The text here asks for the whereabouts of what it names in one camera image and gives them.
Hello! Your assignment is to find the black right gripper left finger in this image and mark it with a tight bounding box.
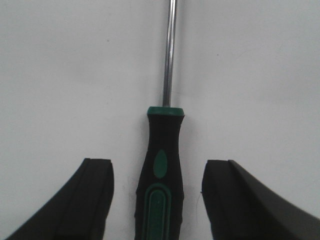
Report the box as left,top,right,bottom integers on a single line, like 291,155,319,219
8,158,114,240

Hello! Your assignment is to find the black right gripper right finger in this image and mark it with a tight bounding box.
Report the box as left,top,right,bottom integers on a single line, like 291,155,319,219
202,160,320,240

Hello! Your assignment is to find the green black screwdriver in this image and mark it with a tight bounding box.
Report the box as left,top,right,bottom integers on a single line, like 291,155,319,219
134,0,185,240

